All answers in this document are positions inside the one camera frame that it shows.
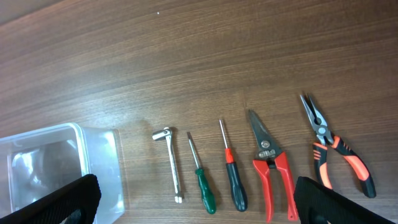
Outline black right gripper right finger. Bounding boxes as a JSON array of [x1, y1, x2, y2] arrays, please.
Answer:
[[294, 176, 394, 224]]

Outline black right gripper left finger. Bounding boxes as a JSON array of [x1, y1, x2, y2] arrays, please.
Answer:
[[1, 174, 101, 223]]

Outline clear plastic container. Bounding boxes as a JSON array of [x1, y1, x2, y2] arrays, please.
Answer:
[[1, 123, 125, 223]]

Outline red handled snips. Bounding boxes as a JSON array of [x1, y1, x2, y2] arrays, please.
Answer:
[[248, 110, 299, 223]]

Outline orange black long-nose pliers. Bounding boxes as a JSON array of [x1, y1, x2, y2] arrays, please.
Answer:
[[300, 95, 376, 198]]

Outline black red handled screwdriver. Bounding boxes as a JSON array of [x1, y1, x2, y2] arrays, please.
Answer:
[[219, 119, 248, 212]]

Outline silver L-shaped socket wrench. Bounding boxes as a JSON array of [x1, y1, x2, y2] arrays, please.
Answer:
[[152, 127, 182, 203]]

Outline green handled screwdriver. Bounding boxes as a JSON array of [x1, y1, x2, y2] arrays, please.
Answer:
[[187, 132, 216, 214]]

